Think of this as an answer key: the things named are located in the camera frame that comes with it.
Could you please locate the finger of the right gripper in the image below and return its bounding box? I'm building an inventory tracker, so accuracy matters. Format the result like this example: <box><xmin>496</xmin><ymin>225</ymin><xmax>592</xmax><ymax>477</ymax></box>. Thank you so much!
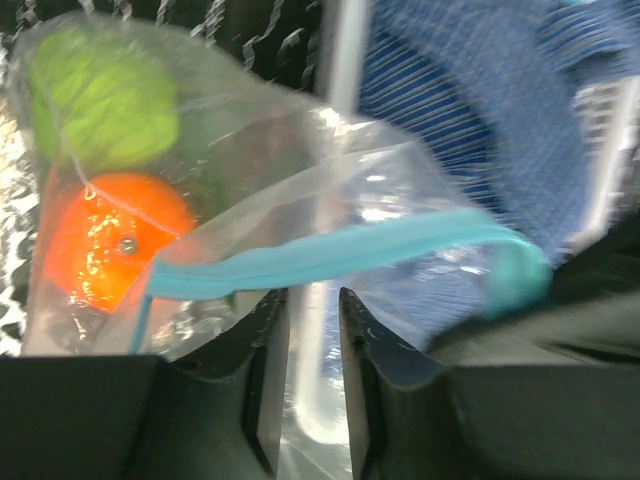
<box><xmin>429</xmin><ymin>224</ymin><xmax>639</xmax><ymax>366</ymax></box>

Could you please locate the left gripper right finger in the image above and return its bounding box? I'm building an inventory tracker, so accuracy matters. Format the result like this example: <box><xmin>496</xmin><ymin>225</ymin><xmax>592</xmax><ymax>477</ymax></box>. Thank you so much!
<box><xmin>339</xmin><ymin>289</ymin><xmax>639</xmax><ymax>479</ymax></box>

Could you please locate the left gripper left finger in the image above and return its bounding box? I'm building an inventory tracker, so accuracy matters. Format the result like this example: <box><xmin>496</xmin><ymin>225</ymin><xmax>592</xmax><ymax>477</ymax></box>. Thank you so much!
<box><xmin>1</xmin><ymin>290</ymin><xmax>289</xmax><ymax>479</ymax></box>

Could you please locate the clear zip top bag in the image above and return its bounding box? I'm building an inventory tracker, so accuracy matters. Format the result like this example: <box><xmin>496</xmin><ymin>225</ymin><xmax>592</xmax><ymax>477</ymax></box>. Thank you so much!
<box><xmin>7</xmin><ymin>12</ymin><xmax>551</xmax><ymax>358</ymax></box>

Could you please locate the fake orange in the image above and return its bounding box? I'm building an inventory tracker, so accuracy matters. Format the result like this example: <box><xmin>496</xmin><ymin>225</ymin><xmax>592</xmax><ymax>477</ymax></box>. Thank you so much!
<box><xmin>44</xmin><ymin>172</ymin><xmax>196</xmax><ymax>313</ymax></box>

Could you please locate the blue checkered shirt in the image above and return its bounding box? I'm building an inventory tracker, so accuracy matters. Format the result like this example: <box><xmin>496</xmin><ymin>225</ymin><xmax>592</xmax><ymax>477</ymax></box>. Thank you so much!
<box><xmin>319</xmin><ymin>0</ymin><xmax>640</xmax><ymax>391</ymax></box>

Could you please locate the white plastic basket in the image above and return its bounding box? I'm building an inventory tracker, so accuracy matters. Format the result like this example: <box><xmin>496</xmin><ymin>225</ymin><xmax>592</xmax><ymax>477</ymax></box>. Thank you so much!
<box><xmin>289</xmin><ymin>0</ymin><xmax>640</xmax><ymax>446</ymax></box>

